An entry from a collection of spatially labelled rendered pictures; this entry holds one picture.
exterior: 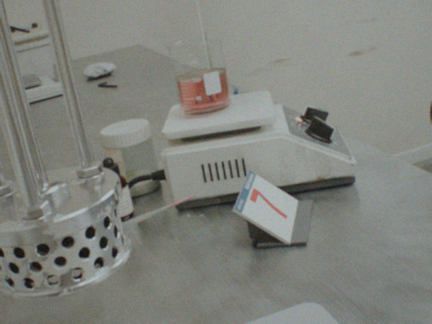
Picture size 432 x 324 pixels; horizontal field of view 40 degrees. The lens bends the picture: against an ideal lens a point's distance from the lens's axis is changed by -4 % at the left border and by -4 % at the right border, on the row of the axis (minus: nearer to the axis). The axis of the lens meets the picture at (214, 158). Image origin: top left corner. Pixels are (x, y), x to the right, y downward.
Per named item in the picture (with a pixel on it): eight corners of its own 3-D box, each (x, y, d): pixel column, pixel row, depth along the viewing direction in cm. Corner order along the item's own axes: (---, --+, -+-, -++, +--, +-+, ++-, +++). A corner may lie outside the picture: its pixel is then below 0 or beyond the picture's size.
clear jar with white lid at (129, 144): (148, 176, 79) (136, 115, 76) (171, 186, 74) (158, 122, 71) (106, 192, 76) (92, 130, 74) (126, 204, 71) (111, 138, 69)
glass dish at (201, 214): (158, 234, 62) (154, 214, 61) (190, 211, 66) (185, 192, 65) (203, 241, 59) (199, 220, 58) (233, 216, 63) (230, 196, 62)
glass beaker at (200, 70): (244, 104, 71) (232, 31, 68) (223, 121, 65) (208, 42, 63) (190, 106, 74) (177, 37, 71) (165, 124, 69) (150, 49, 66)
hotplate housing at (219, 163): (340, 146, 77) (333, 84, 74) (359, 185, 64) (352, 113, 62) (165, 173, 79) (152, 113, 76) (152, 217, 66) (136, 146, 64)
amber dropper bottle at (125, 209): (104, 217, 68) (90, 158, 66) (129, 208, 70) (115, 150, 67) (113, 225, 66) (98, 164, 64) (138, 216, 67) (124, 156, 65)
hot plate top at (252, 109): (271, 96, 74) (269, 88, 74) (277, 123, 63) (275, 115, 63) (173, 111, 75) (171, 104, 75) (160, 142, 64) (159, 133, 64)
